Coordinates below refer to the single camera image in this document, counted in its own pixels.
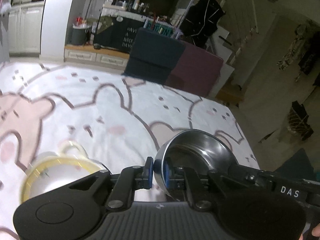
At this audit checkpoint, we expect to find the round steel pan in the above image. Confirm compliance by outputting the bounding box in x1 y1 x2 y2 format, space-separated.
153 129 238 197

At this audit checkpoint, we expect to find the wooden low drawer bench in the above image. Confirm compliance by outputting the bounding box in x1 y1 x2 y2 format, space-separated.
64 44 129 72

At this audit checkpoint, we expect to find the grey trash bin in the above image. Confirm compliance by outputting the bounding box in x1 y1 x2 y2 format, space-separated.
71 28 87 46

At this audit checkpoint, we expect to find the dark blue cushion chair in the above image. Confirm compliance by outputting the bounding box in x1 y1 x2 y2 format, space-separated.
123 28 185 85

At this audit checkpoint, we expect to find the white kitchen cabinet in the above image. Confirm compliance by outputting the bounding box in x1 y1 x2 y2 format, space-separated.
8 2 44 55

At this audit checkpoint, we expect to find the bear print tablecloth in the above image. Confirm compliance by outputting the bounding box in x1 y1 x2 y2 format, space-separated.
1 62 258 239

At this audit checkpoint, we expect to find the black have-a-nice-day cabinet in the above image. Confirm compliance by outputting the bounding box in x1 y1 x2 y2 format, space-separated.
93 16 144 53

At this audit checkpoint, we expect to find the cream two-handled bowl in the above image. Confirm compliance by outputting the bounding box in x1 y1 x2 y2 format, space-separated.
26 140 107 176

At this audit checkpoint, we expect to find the yellow-rimmed lemon bowl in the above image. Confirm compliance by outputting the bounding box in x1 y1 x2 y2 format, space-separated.
20 155 106 203

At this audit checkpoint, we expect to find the person right hand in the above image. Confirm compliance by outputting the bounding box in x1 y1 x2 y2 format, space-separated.
299 224 320 240

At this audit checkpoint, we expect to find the black hanging jacket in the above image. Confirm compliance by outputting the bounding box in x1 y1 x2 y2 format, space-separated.
180 0 225 49

